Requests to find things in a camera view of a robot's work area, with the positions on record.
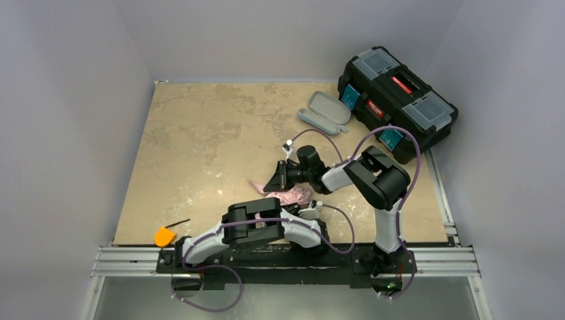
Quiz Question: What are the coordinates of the pink and black folding umbrella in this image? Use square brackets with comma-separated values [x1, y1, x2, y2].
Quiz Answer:
[248, 180, 311, 205]

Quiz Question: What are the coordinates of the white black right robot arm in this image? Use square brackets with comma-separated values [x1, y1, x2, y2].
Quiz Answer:
[259, 145, 410, 264]

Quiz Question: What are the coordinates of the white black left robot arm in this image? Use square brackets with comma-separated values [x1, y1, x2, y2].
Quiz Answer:
[173, 198, 327, 268]

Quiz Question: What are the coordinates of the light blue glasses case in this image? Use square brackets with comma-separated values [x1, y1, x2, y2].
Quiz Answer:
[298, 91, 351, 135]

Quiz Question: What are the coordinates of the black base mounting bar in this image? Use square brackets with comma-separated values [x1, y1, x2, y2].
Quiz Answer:
[156, 243, 414, 293]

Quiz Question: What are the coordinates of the black toolbox with clear lids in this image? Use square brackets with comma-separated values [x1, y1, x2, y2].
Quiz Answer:
[338, 47, 458, 164]

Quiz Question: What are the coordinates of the orange and black tool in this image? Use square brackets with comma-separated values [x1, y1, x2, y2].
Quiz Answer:
[153, 218, 191, 248]

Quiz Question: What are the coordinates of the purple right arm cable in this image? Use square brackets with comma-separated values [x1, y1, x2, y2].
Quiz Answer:
[286, 125, 423, 301]

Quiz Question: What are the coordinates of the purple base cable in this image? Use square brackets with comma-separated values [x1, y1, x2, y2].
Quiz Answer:
[169, 258, 245, 311]

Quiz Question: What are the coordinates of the aluminium rail frame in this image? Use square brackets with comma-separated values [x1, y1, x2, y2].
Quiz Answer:
[91, 243, 492, 319]

